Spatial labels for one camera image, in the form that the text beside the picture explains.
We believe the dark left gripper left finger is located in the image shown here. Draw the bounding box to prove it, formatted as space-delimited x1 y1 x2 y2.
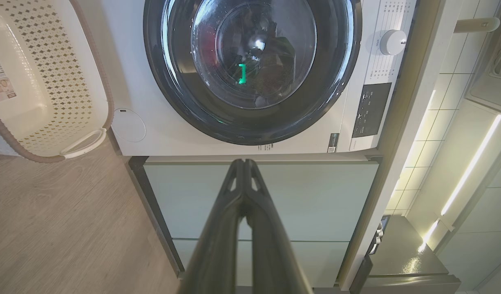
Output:
178 159 247 294

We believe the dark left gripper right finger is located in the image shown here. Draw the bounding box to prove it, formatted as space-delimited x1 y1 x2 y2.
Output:
244 159 313 294

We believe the dark round washing machine door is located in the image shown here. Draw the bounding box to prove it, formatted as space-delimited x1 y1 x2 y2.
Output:
143 0 362 145

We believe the white front-load washing machine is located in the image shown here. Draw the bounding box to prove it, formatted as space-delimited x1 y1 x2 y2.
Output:
77 0 418 156

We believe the cream perforated laundry basket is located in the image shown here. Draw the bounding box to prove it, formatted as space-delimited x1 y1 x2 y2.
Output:
0 0 114 163

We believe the white washing machine dial knob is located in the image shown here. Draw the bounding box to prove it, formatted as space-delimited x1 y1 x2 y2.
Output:
379 29 407 56

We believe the pale green cabinet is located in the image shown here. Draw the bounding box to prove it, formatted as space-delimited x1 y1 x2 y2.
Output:
128 155 382 288

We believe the dark grey glossy appliance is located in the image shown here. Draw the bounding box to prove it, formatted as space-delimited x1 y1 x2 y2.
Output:
351 216 461 294

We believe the grey countertop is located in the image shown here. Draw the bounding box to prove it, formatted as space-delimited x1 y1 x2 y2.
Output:
336 0 480 290

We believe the warm white light strip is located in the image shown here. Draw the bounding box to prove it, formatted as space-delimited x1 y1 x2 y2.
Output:
418 114 501 252

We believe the grey range hood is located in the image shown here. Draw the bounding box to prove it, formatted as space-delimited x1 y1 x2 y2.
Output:
465 24 501 115

